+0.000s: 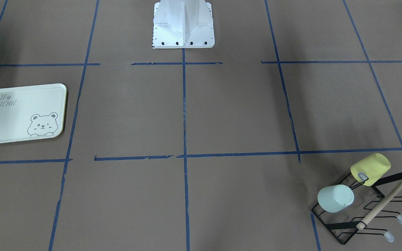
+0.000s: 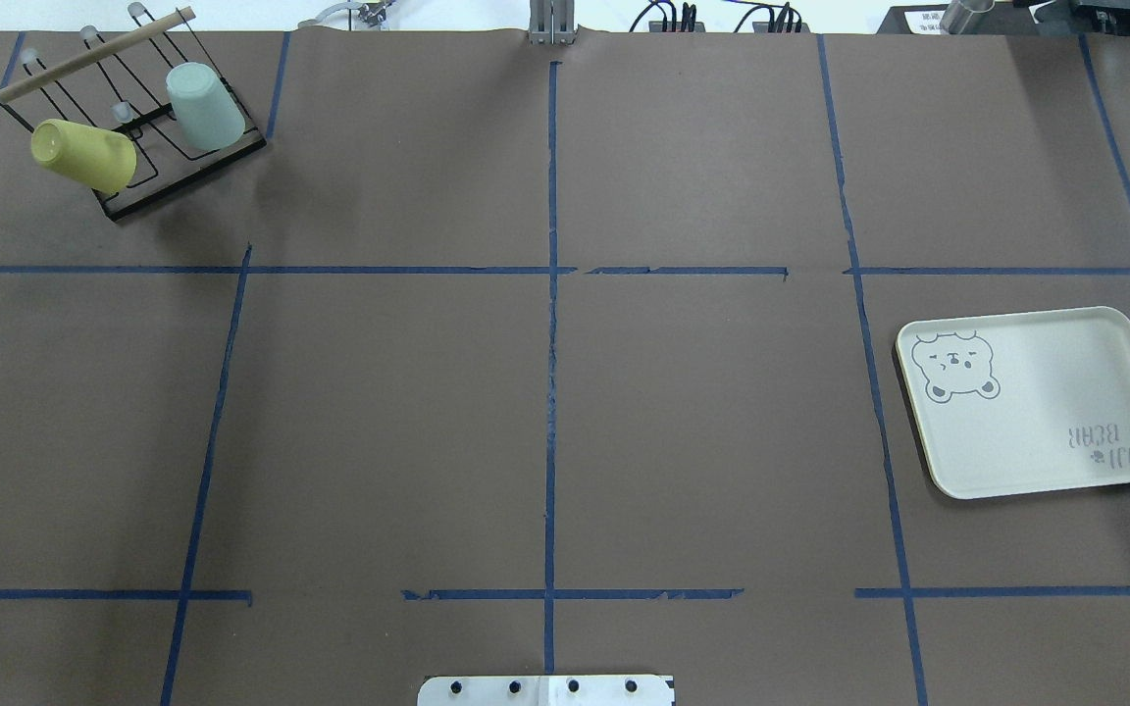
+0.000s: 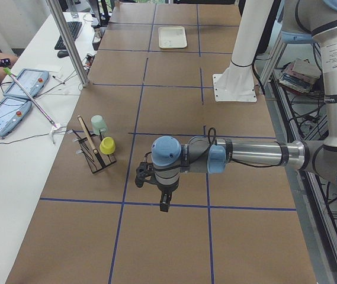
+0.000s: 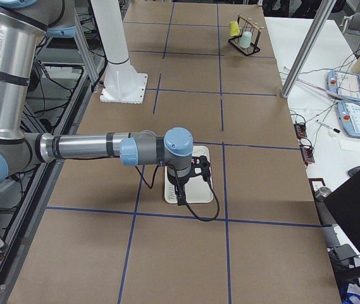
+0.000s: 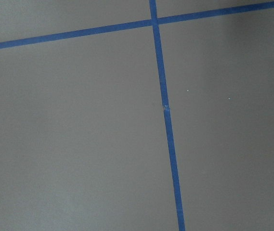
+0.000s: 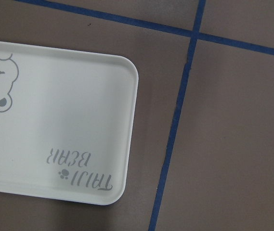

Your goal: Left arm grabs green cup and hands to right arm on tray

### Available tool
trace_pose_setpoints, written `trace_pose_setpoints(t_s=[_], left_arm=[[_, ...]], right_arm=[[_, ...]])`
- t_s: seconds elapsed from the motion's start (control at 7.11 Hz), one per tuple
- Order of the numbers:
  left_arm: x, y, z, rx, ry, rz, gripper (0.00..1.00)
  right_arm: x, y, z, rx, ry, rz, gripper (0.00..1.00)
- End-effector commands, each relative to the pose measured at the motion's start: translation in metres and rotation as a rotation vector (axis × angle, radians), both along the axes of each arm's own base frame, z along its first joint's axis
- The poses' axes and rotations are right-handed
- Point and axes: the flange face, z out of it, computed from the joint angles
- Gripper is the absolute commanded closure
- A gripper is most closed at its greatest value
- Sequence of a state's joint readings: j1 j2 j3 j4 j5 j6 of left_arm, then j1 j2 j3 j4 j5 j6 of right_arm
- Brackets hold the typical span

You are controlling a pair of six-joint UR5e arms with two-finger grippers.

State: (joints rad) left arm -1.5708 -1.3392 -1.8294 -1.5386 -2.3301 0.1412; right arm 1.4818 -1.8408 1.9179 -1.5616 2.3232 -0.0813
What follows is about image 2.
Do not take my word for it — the light green plastic cup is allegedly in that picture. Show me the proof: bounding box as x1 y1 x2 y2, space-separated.
166 62 246 151

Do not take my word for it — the cream bear serving tray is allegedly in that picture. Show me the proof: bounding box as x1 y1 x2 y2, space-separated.
894 307 1130 500

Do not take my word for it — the yellow plastic cup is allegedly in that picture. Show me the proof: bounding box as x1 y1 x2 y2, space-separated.
28 117 138 195

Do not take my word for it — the steel metal cup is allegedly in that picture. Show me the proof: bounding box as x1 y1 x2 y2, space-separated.
939 0 996 35

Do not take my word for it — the aluminium frame post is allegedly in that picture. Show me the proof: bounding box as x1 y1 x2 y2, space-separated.
528 0 579 46

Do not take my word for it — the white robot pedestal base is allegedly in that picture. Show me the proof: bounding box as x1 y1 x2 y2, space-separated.
417 674 677 705

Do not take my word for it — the black wire cup rack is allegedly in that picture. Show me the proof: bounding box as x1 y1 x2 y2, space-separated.
0 1 269 221

